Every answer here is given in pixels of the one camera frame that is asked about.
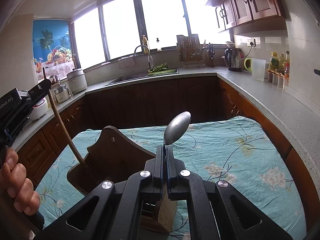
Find knife block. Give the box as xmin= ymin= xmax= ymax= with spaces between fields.
xmin=207 ymin=43 xmax=215 ymax=67

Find steel spoon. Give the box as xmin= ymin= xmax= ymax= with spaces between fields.
xmin=163 ymin=111 xmax=191 ymax=145

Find teal floral tablecloth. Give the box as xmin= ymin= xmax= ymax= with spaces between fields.
xmin=36 ymin=117 xmax=307 ymax=239

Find green vegetable basket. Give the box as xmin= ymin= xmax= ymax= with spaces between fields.
xmin=148 ymin=63 xmax=178 ymax=76

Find person's left hand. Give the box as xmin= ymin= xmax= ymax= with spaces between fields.
xmin=1 ymin=147 xmax=40 ymax=216

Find dish soap bottle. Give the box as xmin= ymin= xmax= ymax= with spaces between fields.
xmin=142 ymin=35 xmax=150 ymax=54

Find white electric pot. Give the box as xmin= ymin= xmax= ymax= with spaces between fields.
xmin=67 ymin=68 xmax=87 ymax=95

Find dish rack with boards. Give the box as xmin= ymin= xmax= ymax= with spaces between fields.
xmin=176 ymin=34 xmax=204 ymax=67

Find wooden utensil holder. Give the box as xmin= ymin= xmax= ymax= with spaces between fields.
xmin=67 ymin=126 xmax=177 ymax=233

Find yellow oil bottle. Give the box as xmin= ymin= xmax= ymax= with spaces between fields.
xmin=269 ymin=52 xmax=279 ymax=70

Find kitchen faucet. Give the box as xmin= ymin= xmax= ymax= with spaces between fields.
xmin=133 ymin=44 xmax=155 ymax=70

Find upper wooden cabinets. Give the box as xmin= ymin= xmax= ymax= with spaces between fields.
xmin=206 ymin=0 xmax=286 ymax=35

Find spice jar rack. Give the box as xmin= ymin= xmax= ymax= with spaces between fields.
xmin=267 ymin=69 xmax=289 ymax=89

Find fruit poster blind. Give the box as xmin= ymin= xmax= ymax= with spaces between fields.
xmin=33 ymin=19 xmax=75 ymax=81

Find white red rice cooker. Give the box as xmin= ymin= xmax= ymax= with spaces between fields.
xmin=29 ymin=98 xmax=48 ymax=121

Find white plastic jug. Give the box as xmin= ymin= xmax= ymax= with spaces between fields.
xmin=244 ymin=58 xmax=266 ymax=81

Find steel electric kettle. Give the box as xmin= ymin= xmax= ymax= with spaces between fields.
xmin=224 ymin=48 xmax=243 ymax=72

